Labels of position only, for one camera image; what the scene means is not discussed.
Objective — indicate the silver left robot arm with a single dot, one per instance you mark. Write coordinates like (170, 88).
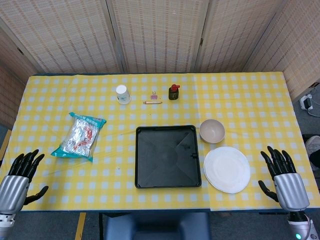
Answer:
(6, 225)

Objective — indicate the teal clear snack bag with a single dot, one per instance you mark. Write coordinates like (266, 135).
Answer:
(78, 136)

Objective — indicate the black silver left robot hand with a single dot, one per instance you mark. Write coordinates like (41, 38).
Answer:
(13, 190)

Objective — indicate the black square plastic tray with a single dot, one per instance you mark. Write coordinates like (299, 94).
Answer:
(167, 157)

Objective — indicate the white round plate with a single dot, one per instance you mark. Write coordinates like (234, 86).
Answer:
(227, 170)

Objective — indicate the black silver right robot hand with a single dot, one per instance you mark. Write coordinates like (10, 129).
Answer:
(291, 190)

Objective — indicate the pink binder clip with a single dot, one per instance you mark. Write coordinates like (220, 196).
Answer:
(153, 96)

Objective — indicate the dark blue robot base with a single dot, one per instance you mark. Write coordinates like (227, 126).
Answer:
(155, 227)

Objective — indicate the woven beige folding screen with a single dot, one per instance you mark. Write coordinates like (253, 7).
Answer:
(160, 35)

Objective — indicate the grey white sneaker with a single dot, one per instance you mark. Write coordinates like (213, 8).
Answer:
(313, 150)

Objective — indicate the yellow white checkered tablecloth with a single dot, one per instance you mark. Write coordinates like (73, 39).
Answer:
(160, 115)

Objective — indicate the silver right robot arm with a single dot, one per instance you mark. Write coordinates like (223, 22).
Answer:
(300, 225)

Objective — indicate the tan crayon stick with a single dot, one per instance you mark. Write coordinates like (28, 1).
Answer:
(152, 102)

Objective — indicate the white paper cup blue flower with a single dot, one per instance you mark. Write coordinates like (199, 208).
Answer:
(123, 95)

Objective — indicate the white power adapter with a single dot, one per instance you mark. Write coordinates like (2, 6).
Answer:
(306, 102)

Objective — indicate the black ink bottle red cap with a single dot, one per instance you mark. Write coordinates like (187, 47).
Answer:
(173, 94)

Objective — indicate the beige bowl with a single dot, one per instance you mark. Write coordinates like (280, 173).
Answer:
(212, 131)

